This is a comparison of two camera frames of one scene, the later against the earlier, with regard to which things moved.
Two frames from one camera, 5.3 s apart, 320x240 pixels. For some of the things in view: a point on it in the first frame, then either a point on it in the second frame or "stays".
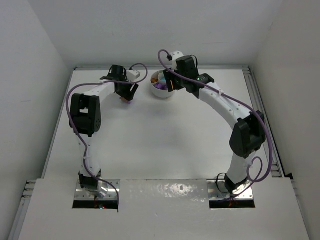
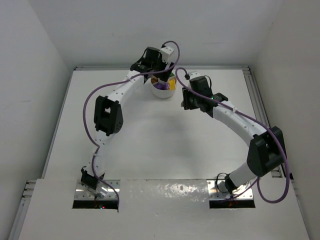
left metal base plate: x=80 y=194 stays
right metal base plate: x=217 y=190 stays
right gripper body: x=171 y=81 -> x=186 y=99
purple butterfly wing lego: x=163 y=86 stays
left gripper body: x=127 y=91 -> x=164 y=72
